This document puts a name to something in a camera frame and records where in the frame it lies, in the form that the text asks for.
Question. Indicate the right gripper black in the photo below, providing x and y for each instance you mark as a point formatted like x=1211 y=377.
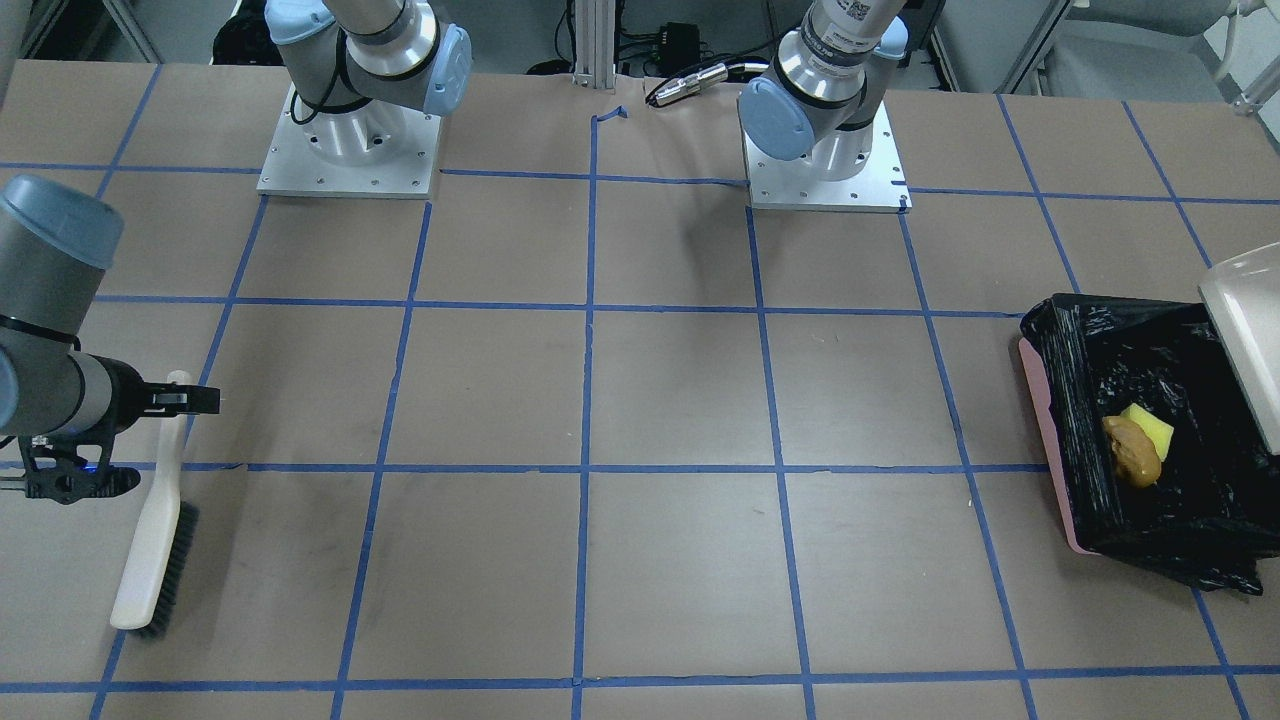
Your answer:
x=124 y=395

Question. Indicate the beige hand brush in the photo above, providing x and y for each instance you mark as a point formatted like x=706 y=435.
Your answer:
x=148 y=591

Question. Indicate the yellow round bread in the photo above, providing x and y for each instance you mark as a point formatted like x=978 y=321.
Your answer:
x=1135 y=459

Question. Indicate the green yellow sponge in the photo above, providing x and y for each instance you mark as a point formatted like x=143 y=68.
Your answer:
x=1157 y=430

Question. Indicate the beige plastic dustpan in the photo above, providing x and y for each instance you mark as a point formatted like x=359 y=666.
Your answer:
x=1242 y=297

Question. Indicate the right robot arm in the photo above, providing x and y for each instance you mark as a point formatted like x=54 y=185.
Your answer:
x=371 y=83

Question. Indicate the bin with black bag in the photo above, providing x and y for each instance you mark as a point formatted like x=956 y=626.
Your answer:
x=1214 y=513

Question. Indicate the black box behind table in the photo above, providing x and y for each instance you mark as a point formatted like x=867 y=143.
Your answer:
x=678 y=46

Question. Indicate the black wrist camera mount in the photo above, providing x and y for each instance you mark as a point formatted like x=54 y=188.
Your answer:
x=66 y=469

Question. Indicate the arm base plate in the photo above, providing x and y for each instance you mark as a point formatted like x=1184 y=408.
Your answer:
x=858 y=171
x=381 y=151

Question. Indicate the aluminium frame post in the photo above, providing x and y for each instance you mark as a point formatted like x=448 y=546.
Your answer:
x=594 y=39

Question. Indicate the silver cable connector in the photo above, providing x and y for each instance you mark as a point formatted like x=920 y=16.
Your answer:
x=689 y=84

